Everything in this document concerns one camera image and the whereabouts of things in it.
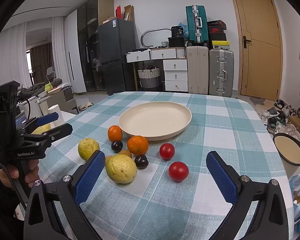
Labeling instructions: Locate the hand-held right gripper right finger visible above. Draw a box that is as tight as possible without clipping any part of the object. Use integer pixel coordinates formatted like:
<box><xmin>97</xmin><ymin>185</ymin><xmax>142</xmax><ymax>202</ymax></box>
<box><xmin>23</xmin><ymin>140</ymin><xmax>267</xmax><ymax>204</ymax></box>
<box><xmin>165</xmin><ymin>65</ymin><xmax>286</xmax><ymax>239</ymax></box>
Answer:
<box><xmin>206</xmin><ymin>151</ymin><xmax>289</xmax><ymax>240</ymax></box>

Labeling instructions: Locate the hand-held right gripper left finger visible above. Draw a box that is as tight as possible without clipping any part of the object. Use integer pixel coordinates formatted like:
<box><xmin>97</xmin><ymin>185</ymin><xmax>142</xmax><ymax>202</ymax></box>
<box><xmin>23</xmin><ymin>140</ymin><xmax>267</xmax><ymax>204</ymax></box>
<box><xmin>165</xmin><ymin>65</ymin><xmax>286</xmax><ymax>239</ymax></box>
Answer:
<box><xmin>23</xmin><ymin>150</ymin><xmax>107</xmax><ymax>240</ymax></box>

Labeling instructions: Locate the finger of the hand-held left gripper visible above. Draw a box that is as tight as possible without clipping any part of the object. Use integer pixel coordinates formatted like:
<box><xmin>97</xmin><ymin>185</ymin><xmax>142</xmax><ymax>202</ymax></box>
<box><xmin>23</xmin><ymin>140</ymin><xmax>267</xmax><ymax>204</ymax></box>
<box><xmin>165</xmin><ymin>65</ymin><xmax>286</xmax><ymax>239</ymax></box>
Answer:
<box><xmin>19</xmin><ymin>123</ymin><xmax>74</xmax><ymax>149</ymax></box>
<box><xmin>20</xmin><ymin>112</ymin><xmax>60</xmax><ymax>131</ymax></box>

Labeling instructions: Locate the yellow-green guava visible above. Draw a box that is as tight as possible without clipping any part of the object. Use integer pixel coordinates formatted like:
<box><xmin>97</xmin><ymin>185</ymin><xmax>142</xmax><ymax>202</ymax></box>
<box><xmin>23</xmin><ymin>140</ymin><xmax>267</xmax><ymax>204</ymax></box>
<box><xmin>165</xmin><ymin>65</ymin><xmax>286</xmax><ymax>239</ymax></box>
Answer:
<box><xmin>78</xmin><ymin>138</ymin><xmax>100</xmax><ymax>161</ymax></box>
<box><xmin>105</xmin><ymin>154</ymin><xmax>137</xmax><ymax>183</ymax></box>

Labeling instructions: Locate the dark purple plum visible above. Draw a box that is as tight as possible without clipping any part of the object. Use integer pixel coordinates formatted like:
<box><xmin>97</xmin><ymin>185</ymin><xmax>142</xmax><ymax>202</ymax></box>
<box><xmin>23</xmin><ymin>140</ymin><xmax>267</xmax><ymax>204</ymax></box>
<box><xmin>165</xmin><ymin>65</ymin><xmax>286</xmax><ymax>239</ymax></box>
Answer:
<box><xmin>134</xmin><ymin>154</ymin><xmax>149</xmax><ymax>169</ymax></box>
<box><xmin>111</xmin><ymin>141</ymin><xmax>123</xmax><ymax>153</ymax></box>

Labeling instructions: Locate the red tomato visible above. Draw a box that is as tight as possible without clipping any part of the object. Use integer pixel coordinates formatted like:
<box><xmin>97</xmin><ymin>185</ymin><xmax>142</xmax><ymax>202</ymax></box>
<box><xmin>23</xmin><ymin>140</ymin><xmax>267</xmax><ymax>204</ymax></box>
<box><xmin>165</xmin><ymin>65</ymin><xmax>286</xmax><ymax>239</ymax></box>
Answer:
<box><xmin>168</xmin><ymin>161</ymin><xmax>189</xmax><ymax>182</ymax></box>
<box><xmin>159</xmin><ymin>143</ymin><xmax>175</xmax><ymax>160</ymax></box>

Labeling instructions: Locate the small orange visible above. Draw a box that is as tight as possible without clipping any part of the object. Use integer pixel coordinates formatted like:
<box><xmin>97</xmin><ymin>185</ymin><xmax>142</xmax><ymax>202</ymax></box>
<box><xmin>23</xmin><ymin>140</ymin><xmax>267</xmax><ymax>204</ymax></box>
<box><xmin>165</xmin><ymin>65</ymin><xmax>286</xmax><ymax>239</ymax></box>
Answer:
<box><xmin>108</xmin><ymin>125</ymin><xmax>123</xmax><ymax>142</ymax></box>

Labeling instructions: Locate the large orange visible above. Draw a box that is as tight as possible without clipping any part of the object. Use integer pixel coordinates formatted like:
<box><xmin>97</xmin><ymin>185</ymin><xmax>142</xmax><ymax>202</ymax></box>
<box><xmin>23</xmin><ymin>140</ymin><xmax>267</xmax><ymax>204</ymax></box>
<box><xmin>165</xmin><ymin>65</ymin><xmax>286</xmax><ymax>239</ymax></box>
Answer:
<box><xmin>127</xmin><ymin>135</ymin><xmax>149</xmax><ymax>155</ymax></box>

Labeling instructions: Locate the beige round plate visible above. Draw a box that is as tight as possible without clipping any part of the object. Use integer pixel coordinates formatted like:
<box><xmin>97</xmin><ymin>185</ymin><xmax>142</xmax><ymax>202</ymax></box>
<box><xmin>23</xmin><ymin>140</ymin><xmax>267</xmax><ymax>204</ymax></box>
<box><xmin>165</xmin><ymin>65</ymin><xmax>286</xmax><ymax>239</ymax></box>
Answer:
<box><xmin>118</xmin><ymin>102</ymin><xmax>192</xmax><ymax>141</ymax></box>

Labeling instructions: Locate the person's left hand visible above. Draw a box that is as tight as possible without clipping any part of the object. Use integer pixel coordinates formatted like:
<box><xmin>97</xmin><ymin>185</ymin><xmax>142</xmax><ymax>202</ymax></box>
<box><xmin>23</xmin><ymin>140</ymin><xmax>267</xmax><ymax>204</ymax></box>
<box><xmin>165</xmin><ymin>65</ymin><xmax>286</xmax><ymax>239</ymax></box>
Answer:
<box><xmin>0</xmin><ymin>159</ymin><xmax>41</xmax><ymax>189</ymax></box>

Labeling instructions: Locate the white cylinder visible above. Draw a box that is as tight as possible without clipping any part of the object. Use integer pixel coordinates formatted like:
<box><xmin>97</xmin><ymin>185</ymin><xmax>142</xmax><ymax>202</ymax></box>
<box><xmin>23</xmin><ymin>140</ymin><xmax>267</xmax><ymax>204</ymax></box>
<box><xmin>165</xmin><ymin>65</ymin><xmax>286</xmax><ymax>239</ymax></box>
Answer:
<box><xmin>48</xmin><ymin>104</ymin><xmax>63</xmax><ymax>128</ymax></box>

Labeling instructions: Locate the yellow packet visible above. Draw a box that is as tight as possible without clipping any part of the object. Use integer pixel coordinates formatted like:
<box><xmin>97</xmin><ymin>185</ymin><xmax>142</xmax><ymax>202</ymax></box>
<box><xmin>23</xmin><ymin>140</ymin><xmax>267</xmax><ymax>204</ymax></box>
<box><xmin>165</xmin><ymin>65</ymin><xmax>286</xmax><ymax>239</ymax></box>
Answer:
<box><xmin>31</xmin><ymin>124</ymin><xmax>51</xmax><ymax>135</ymax></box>

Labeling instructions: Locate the white appliance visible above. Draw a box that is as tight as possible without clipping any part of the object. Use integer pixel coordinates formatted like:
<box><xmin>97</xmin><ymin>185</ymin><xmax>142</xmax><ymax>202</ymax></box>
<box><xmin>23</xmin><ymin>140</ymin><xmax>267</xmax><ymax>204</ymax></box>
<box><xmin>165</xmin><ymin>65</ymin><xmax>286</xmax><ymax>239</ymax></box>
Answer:
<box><xmin>22</xmin><ymin>97</ymin><xmax>42</xmax><ymax>121</ymax></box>

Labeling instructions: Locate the low grey cabinet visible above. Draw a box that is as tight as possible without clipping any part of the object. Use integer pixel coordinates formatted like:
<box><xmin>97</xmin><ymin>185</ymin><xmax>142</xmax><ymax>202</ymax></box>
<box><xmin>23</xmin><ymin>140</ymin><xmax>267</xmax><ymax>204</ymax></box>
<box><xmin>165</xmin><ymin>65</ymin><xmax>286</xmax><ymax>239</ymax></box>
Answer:
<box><xmin>45</xmin><ymin>86</ymin><xmax>77</xmax><ymax>114</ymax></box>

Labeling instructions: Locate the grey office chair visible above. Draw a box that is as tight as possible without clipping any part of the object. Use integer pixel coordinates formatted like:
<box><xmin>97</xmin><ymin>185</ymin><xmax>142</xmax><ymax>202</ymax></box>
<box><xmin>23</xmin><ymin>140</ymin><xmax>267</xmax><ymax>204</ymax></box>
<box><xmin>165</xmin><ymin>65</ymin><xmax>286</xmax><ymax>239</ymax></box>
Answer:
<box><xmin>46</xmin><ymin>67</ymin><xmax>63</xmax><ymax>85</ymax></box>

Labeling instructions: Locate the brown curtain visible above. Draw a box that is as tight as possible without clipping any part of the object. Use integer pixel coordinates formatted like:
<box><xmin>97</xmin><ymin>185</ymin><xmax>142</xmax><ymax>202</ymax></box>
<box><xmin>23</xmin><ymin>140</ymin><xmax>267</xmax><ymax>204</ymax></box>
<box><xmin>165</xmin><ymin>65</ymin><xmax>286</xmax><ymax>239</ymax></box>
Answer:
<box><xmin>29</xmin><ymin>42</ymin><xmax>53</xmax><ymax>85</ymax></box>

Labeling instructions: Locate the teal checkered tablecloth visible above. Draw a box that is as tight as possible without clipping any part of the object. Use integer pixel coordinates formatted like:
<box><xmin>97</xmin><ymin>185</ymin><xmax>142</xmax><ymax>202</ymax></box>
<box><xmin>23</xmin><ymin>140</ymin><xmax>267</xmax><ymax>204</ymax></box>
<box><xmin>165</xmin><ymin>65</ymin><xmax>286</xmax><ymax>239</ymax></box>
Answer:
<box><xmin>15</xmin><ymin>91</ymin><xmax>294</xmax><ymax>240</ymax></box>

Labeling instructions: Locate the white wardrobe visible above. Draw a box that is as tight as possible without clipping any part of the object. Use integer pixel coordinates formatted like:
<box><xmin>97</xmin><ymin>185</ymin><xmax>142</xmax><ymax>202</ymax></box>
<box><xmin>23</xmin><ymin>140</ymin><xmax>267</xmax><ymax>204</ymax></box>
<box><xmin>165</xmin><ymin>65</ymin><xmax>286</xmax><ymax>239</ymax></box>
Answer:
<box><xmin>64</xmin><ymin>9</ymin><xmax>87</xmax><ymax>93</ymax></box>

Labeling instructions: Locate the white curtain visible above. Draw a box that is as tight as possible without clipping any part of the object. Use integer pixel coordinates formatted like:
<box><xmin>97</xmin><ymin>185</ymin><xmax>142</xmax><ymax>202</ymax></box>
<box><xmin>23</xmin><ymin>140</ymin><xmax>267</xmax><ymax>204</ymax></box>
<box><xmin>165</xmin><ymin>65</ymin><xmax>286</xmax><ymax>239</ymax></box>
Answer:
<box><xmin>0</xmin><ymin>15</ymin><xmax>67</xmax><ymax>98</ymax></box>

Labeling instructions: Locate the pile of shoes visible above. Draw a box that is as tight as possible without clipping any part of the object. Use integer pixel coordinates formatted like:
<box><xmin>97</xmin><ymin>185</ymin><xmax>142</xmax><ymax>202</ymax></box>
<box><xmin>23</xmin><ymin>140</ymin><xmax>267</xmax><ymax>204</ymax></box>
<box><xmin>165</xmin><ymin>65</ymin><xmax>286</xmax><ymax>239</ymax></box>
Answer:
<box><xmin>261</xmin><ymin>99</ymin><xmax>300</xmax><ymax>140</ymax></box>

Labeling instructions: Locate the grey doormat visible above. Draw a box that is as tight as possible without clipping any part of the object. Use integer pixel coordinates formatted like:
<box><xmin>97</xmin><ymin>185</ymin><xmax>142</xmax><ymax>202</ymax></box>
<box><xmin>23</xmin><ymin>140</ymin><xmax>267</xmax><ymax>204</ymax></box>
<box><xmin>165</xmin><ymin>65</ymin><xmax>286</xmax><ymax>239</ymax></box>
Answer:
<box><xmin>249</xmin><ymin>96</ymin><xmax>266</xmax><ymax>106</ymax></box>

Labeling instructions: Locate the dark glass wardrobe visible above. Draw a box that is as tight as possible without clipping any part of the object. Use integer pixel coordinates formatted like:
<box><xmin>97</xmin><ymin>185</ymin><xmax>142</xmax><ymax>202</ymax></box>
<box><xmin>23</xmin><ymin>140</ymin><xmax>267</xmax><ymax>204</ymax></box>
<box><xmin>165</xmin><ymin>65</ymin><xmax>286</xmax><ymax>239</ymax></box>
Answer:
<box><xmin>77</xmin><ymin>0</ymin><xmax>115</xmax><ymax>92</ymax></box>

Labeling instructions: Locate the dark grey refrigerator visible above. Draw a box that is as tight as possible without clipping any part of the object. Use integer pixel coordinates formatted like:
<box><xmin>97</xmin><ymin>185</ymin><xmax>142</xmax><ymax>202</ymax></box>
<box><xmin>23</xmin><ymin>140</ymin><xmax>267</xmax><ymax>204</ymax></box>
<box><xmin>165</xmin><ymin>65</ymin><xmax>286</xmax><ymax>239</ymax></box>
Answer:
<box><xmin>98</xmin><ymin>18</ymin><xmax>137</xmax><ymax>95</ymax></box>

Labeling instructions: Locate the brown cardboard box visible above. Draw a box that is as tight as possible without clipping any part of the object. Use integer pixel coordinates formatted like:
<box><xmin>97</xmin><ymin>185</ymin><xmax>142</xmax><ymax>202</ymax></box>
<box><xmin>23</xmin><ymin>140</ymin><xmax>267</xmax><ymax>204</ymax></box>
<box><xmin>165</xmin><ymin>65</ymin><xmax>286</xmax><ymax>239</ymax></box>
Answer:
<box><xmin>289</xmin><ymin>116</ymin><xmax>300</xmax><ymax>135</ymax></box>

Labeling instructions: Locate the wicker basket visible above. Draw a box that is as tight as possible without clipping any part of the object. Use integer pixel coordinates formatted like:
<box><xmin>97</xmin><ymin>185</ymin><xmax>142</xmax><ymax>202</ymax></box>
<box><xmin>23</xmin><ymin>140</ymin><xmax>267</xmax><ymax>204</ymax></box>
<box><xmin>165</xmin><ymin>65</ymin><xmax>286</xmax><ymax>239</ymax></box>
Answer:
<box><xmin>137</xmin><ymin>66</ymin><xmax>161</xmax><ymax>88</ymax></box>

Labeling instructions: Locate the silver suitcase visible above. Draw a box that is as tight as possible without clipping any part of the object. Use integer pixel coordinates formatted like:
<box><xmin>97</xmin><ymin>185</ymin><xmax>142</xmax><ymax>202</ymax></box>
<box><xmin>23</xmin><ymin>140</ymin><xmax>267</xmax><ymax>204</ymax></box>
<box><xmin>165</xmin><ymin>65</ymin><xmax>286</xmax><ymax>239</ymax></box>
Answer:
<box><xmin>209</xmin><ymin>49</ymin><xmax>234</xmax><ymax>98</ymax></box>

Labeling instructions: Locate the beige suitcase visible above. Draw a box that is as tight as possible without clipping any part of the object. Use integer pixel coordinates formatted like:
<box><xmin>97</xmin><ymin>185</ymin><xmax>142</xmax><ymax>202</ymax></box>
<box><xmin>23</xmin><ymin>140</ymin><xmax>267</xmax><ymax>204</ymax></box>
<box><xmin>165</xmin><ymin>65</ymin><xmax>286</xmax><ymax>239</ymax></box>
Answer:
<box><xmin>187</xmin><ymin>45</ymin><xmax>209</xmax><ymax>95</ymax></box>

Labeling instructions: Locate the white desk with drawers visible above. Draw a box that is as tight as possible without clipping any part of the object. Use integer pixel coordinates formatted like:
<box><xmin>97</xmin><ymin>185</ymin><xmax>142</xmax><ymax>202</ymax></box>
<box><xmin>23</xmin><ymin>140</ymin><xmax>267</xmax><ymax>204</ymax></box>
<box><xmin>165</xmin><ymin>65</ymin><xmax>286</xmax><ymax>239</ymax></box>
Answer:
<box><xmin>126</xmin><ymin>47</ymin><xmax>188</xmax><ymax>92</ymax></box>

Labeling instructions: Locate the wooden door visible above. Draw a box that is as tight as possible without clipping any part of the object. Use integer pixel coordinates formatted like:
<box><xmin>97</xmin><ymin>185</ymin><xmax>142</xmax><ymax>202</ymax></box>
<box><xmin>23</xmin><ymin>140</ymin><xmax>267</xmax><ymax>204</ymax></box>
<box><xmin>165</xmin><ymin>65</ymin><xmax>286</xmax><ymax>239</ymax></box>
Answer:
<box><xmin>228</xmin><ymin>0</ymin><xmax>283</xmax><ymax>102</ymax></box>

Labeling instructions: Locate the open cardboard box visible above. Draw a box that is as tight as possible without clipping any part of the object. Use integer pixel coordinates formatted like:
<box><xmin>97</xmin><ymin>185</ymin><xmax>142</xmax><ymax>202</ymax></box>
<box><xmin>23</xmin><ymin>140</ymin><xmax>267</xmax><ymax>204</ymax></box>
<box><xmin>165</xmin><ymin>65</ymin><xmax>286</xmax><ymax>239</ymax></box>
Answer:
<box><xmin>124</xmin><ymin>4</ymin><xmax>135</xmax><ymax>22</ymax></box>

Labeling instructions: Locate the yellow shoe box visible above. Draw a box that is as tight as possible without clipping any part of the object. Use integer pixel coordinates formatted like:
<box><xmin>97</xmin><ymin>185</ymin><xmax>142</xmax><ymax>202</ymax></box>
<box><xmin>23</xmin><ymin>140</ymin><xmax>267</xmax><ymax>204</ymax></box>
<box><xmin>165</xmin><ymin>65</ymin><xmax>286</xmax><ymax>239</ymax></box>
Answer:
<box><xmin>212</xmin><ymin>41</ymin><xmax>231</xmax><ymax>50</ymax></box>

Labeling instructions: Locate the plain black box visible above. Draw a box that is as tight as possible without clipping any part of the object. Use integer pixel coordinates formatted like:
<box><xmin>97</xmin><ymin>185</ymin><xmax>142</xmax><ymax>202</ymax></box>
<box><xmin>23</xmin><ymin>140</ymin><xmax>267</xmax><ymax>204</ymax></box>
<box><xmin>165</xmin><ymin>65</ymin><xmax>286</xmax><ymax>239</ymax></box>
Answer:
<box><xmin>209</xmin><ymin>33</ymin><xmax>227</xmax><ymax>42</ymax></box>

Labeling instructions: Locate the black square box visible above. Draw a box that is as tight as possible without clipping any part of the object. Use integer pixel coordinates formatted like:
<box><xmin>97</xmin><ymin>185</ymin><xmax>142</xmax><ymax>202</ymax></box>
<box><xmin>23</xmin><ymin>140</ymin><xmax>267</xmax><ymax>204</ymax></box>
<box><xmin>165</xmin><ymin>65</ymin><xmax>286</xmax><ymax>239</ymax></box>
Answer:
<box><xmin>168</xmin><ymin>37</ymin><xmax>185</xmax><ymax>48</ymax></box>

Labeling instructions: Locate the black tub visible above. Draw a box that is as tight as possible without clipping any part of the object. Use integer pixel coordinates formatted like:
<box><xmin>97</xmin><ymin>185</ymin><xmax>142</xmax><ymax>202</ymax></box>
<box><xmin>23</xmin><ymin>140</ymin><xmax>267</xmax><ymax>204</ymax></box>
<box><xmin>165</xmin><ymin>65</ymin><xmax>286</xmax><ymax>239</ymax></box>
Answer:
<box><xmin>171</xmin><ymin>26</ymin><xmax>185</xmax><ymax>38</ymax></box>

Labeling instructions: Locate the teal suitcase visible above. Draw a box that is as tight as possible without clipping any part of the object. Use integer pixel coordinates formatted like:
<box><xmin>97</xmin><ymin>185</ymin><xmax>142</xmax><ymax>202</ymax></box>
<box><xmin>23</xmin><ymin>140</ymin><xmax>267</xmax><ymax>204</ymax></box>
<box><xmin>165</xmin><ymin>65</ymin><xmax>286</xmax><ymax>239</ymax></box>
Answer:
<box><xmin>185</xmin><ymin>5</ymin><xmax>209</xmax><ymax>44</ymax></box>

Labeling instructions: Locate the thin black cable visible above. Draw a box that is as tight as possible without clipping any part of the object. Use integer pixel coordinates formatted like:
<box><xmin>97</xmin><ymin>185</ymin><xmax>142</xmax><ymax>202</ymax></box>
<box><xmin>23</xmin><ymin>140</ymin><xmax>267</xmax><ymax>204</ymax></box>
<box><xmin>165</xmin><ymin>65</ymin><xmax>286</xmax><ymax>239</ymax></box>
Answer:
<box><xmin>16</xmin><ymin>97</ymin><xmax>32</xmax><ymax>122</ymax></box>

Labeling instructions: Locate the braided black cable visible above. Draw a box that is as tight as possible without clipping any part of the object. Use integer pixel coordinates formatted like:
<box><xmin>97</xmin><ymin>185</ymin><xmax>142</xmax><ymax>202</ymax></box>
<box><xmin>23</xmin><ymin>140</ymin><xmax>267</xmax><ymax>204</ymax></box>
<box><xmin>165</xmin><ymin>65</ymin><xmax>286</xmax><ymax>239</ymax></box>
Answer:
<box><xmin>0</xmin><ymin>160</ymin><xmax>28</xmax><ymax>213</ymax></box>

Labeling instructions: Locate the silver arched frame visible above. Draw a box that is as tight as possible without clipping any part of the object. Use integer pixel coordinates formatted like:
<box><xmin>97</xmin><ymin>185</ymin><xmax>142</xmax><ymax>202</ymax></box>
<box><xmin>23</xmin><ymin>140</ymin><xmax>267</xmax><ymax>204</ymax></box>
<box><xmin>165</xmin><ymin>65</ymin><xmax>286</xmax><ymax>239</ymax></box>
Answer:
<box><xmin>141</xmin><ymin>27</ymin><xmax>174</xmax><ymax>48</ymax></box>

